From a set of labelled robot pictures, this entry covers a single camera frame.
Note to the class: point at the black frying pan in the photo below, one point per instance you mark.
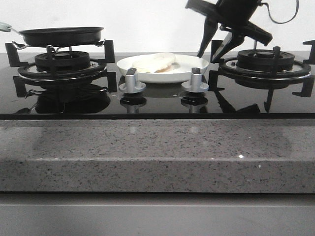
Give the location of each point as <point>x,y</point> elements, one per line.
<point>61,37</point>

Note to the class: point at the black glass gas hob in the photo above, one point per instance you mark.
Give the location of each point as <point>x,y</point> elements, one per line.
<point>226,98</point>

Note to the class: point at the silver control knob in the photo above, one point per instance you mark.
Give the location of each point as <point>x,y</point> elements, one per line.
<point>132,85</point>
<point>195,84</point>

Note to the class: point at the fried egg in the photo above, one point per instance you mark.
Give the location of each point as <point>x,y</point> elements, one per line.
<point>154,62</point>

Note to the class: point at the white round plate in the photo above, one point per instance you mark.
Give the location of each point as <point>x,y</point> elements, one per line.
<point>178,72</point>

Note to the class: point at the black burner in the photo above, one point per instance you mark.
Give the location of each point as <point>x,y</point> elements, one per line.
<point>263,60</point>
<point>64,61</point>

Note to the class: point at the right silver control knob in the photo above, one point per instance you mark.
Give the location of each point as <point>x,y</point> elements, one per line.
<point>195,84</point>

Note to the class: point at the right black burner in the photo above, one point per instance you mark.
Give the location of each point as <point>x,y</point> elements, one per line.
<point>263,60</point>

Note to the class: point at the left silver control knob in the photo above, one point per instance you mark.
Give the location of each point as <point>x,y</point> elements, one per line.
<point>132,85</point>

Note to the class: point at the left black burner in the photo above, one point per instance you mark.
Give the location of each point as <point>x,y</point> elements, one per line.
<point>64,61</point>

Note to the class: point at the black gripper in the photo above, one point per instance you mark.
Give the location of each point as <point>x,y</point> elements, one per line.
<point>234,14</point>

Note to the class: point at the grey cabinet front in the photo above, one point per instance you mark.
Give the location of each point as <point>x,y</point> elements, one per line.
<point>157,214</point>

